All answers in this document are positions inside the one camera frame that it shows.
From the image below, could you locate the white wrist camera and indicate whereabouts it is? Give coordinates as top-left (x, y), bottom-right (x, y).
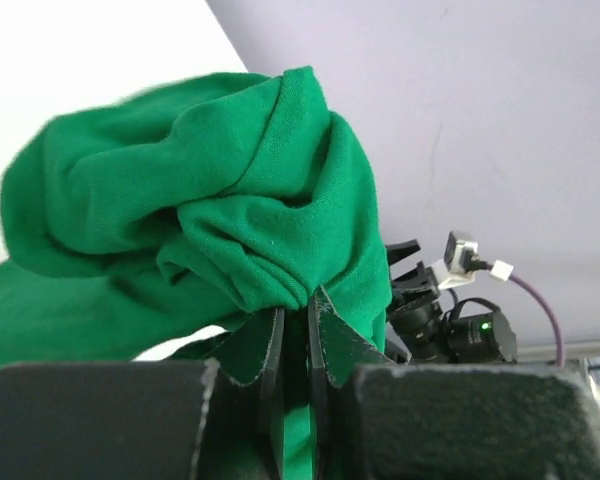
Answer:
top-left (430, 230), bottom-right (479, 290)

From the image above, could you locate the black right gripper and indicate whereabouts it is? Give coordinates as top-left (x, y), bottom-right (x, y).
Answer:
top-left (308, 255), bottom-right (600, 480)

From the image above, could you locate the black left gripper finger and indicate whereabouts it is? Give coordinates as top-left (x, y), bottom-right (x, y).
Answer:
top-left (0, 309), bottom-right (285, 479)

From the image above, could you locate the green t-shirt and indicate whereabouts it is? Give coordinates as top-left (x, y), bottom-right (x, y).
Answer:
top-left (0, 64), bottom-right (394, 480)

